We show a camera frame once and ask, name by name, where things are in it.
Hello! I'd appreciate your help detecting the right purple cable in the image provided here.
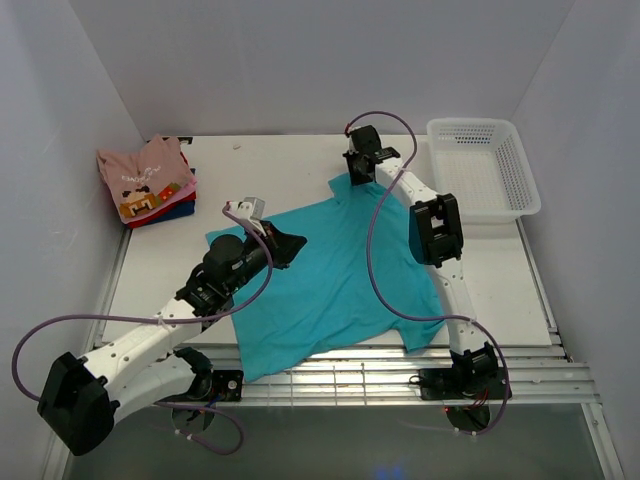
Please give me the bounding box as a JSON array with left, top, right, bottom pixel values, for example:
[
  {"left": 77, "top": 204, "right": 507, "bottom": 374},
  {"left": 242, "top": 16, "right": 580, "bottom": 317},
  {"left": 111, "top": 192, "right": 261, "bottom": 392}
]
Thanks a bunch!
[{"left": 343, "top": 110, "right": 508, "bottom": 437}]

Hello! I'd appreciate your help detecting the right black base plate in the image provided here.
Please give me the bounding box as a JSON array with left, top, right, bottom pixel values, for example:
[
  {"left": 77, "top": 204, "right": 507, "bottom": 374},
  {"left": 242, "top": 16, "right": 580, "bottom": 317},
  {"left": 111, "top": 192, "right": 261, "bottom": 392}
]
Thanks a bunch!
[{"left": 409, "top": 367, "right": 512, "bottom": 400}]

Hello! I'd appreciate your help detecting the beige folded t-shirt with print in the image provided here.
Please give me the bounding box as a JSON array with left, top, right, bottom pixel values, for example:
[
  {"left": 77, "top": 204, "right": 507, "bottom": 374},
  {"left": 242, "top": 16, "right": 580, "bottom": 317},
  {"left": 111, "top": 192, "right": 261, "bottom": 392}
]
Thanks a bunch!
[{"left": 96, "top": 135, "right": 191, "bottom": 224}]

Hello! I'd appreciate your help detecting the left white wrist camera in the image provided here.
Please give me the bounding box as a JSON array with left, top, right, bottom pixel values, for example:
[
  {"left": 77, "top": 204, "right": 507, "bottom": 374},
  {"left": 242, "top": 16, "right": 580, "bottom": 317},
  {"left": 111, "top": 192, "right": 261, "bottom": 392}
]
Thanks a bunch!
[{"left": 223, "top": 197, "right": 266, "bottom": 237}]

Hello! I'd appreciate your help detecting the teal t-shirt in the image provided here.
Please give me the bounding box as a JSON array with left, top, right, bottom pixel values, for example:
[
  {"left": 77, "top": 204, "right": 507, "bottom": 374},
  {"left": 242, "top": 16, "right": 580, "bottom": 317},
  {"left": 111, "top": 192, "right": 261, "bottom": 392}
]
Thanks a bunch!
[{"left": 232, "top": 175, "right": 444, "bottom": 382}]

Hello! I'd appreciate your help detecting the red folded t-shirt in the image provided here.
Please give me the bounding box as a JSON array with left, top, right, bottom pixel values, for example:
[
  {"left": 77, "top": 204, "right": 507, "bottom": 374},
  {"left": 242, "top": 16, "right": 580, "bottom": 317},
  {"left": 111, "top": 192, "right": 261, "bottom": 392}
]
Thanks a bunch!
[{"left": 126, "top": 167, "right": 197, "bottom": 229}]

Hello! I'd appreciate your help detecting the blue folded t-shirt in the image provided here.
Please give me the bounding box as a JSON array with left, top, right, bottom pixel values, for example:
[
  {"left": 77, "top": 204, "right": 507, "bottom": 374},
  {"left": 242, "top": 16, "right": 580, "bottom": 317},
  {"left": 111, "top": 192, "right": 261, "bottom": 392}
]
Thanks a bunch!
[{"left": 129, "top": 187, "right": 197, "bottom": 228}]

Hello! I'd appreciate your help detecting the aluminium rail frame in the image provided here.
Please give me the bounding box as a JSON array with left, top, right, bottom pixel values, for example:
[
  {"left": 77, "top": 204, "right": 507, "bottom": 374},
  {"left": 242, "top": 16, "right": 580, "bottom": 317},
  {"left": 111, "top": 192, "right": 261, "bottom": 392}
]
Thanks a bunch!
[{"left": 47, "top": 219, "right": 626, "bottom": 480}]

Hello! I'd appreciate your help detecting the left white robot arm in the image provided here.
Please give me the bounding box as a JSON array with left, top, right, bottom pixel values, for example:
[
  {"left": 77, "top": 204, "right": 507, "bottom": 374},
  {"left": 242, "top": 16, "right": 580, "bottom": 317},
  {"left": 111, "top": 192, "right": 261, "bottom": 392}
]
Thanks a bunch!
[{"left": 37, "top": 221, "right": 307, "bottom": 456}]

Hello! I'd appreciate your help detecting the pink folded t-shirt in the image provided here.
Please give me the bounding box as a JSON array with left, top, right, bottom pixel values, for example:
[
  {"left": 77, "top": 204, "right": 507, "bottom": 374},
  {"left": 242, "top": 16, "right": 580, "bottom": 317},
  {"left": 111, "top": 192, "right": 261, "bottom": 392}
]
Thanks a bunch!
[{"left": 155, "top": 172, "right": 197, "bottom": 207}]

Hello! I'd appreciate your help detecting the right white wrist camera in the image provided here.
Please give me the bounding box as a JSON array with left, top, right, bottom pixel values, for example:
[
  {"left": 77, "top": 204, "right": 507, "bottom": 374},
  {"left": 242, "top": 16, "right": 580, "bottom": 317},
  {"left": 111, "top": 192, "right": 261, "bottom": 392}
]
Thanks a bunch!
[{"left": 344, "top": 129, "right": 357, "bottom": 155}]

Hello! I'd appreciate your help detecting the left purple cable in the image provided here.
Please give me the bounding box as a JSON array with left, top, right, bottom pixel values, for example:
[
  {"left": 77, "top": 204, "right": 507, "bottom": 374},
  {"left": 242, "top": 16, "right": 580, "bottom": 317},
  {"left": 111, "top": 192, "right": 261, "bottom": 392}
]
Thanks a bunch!
[{"left": 10, "top": 202, "right": 275, "bottom": 455}]

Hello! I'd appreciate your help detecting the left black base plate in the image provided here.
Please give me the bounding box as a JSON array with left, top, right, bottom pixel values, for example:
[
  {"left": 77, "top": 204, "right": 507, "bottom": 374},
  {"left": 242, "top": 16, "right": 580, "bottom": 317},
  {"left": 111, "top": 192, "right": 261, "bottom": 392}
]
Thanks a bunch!
[{"left": 166, "top": 370, "right": 244, "bottom": 403}]

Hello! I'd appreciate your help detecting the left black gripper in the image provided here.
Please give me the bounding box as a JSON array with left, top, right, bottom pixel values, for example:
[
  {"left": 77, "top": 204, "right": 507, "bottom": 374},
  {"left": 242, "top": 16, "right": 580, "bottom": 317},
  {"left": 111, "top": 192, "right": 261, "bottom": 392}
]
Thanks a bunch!
[{"left": 226, "top": 220, "right": 306, "bottom": 295}]

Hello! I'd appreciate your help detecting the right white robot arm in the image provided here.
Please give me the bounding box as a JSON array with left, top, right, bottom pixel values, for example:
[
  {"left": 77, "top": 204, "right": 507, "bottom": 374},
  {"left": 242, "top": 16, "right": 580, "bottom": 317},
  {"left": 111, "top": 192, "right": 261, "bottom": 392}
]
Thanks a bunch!
[{"left": 343, "top": 123, "right": 509, "bottom": 400}]

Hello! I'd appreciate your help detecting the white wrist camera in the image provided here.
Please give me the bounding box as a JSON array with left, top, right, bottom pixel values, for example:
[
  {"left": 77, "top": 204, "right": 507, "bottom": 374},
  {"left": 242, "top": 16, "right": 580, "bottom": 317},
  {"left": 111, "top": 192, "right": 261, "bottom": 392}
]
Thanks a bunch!
[
  {"left": 223, "top": 197, "right": 266, "bottom": 237},
  {"left": 344, "top": 129, "right": 357, "bottom": 155}
]

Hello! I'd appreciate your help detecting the white plastic basket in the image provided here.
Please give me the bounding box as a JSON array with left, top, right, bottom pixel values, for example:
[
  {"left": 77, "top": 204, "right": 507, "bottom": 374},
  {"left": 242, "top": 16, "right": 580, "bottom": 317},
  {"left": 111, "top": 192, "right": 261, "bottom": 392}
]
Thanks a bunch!
[{"left": 427, "top": 118, "right": 541, "bottom": 224}]

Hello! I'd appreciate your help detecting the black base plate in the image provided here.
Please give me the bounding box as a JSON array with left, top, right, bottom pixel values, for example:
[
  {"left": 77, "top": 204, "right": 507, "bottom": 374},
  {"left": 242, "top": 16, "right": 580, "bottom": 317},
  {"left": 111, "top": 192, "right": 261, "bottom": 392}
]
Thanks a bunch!
[
  {"left": 409, "top": 367, "right": 512, "bottom": 400},
  {"left": 166, "top": 370, "right": 244, "bottom": 403}
]

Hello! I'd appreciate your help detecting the purple cable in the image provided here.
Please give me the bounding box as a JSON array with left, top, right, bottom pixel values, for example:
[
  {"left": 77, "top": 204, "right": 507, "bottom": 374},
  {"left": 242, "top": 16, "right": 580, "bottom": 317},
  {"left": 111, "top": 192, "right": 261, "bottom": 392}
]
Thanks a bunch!
[
  {"left": 343, "top": 110, "right": 508, "bottom": 437},
  {"left": 10, "top": 202, "right": 275, "bottom": 455}
]

